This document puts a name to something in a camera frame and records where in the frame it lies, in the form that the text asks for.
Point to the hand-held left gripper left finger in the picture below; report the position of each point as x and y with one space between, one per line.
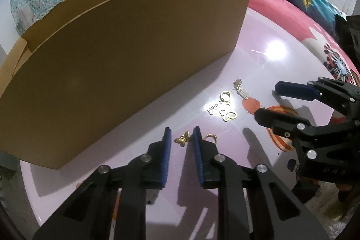
166 155

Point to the gold hoop earring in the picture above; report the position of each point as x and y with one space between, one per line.
211 137

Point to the gold butterfly charm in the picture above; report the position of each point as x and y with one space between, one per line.
182 139

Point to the silver dangling comb earring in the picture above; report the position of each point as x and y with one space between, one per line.
242 91

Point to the white fuzzy cloth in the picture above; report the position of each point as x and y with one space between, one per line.
332 220

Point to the white comb-shaped charm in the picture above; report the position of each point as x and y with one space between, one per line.
213 107

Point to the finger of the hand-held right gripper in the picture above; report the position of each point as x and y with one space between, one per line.
295 89
270 119

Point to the brown cardboard box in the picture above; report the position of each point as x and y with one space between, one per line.
126 60

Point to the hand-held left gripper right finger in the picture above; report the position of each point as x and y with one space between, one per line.
198 155

